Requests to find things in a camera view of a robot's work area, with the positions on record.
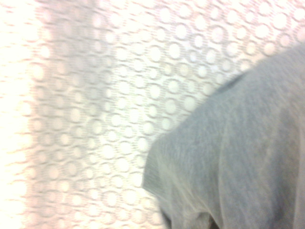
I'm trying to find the grey shirt with red collar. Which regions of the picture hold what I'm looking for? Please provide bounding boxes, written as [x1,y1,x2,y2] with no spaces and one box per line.
[141,44,305,229]

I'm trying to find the white textured bedspread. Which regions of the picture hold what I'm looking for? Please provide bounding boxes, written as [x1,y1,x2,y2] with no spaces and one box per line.
[0,0,305,229]

